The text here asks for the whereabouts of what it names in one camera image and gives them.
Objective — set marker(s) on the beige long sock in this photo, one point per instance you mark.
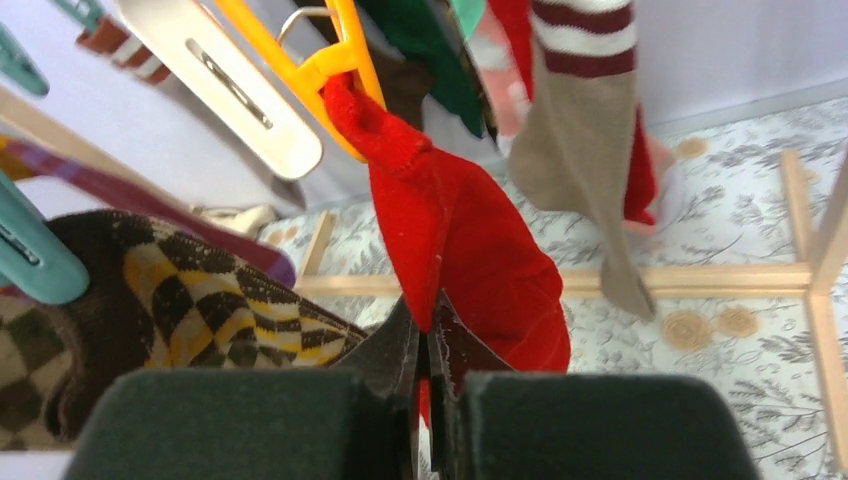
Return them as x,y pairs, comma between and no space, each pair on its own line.
574,151

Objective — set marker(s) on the red sock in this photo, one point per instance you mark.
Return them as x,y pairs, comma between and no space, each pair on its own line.
449,228

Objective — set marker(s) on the white clothes peg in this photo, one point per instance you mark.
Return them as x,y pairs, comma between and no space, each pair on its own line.
193,45

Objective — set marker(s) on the cream crumpled cloth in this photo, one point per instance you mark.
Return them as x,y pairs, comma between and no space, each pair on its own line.
245,222

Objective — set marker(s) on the orange clothes peg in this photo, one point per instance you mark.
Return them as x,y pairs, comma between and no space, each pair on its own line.
307,78

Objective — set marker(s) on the teal clothes peg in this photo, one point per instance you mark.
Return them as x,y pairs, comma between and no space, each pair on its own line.
33,259

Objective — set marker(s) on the wooden hanger stand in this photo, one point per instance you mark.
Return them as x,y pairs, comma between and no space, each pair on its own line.
820,258

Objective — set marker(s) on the green dotted sock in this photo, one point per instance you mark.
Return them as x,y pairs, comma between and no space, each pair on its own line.
411,27

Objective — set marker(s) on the brown argyle sock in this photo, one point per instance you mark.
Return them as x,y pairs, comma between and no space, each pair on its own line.
157,298

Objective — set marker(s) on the magenta purple striped sock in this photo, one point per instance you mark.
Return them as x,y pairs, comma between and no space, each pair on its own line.
22,159

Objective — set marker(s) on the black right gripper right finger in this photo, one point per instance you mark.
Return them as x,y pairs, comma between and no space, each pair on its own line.
488,421

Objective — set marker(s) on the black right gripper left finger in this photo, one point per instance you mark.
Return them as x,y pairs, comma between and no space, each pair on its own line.
354,420

